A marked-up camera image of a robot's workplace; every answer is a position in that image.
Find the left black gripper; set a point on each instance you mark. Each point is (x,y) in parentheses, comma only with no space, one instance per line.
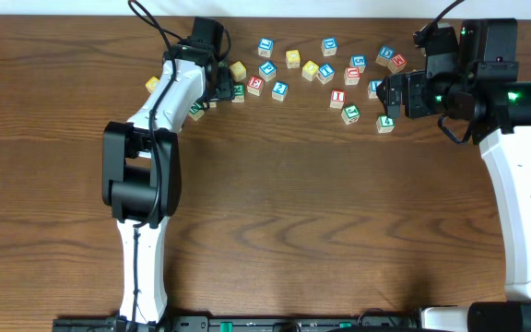
(227,90)

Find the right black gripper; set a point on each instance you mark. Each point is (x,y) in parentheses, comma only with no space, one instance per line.
(414,83)

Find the blue 2 block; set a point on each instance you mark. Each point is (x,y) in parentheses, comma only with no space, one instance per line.
(280,91)

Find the red I block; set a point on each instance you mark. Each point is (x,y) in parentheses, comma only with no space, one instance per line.
(338,98)

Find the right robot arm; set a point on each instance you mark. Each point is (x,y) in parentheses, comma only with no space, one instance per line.
(471,74)

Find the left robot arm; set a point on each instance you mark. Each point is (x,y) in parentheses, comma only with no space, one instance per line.
(141,174)

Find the green R block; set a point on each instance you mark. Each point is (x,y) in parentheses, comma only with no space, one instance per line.
(239,93)

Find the yellow S block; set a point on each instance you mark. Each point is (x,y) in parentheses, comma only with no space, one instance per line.
(238,71)

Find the red E block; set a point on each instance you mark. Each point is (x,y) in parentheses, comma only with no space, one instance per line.
(255,85)

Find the red M block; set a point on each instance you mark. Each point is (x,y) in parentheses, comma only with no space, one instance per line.
(397,63)

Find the green N block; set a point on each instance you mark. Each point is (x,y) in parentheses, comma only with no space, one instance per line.
(196,111)

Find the green 4 block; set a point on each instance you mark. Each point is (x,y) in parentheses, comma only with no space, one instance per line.
(385,124)

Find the blue L block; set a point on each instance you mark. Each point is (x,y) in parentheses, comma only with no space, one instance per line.
(372,89)

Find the blue P block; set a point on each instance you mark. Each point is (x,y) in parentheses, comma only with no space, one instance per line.
(267,71)

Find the blue D block right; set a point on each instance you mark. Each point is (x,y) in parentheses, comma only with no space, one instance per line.
(384,56)

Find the blue d block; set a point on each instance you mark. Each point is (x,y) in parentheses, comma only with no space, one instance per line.
(384,56)
(329,46)

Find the blue block top centre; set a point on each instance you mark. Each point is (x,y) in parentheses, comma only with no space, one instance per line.
(265,47)

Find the blue 5 block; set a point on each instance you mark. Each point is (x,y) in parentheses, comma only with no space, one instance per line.
(359,61)

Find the red U block right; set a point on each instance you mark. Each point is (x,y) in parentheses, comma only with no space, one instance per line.
(352,76)

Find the green J block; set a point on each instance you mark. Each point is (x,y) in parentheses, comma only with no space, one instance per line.
(350,114)

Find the yellow block far left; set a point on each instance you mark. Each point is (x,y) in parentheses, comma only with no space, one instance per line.
(151,84)

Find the yellow block top centre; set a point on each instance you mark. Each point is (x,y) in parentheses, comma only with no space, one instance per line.
(293,59)

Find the yellow O block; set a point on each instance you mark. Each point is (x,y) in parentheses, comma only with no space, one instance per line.
(310,70)

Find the blue T block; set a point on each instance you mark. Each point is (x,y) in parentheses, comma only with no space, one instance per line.
(325,73)

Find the blue D block top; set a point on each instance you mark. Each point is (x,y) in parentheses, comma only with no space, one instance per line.
(329,46)

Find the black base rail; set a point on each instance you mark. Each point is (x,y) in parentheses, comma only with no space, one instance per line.
(197,323)

